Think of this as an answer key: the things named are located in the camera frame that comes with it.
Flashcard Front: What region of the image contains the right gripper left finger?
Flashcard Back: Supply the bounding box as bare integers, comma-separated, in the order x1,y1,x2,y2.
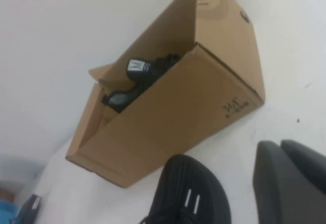
253,140,326,224

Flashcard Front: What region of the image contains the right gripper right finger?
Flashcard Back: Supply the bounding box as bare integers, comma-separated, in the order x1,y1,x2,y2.
281,139,326,184

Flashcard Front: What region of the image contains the black knit sneaker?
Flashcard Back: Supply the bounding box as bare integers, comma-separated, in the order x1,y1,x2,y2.
139,154,231,224
101,53,180,113

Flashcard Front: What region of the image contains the brown cardboard shoe box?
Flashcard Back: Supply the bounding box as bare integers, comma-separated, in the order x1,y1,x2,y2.
65,0,265,189

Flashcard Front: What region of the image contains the small dark box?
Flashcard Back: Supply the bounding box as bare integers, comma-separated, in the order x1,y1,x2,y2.
16,194,42,224

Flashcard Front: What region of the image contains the blue object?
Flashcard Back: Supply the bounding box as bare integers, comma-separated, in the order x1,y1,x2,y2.
0,200,20,224

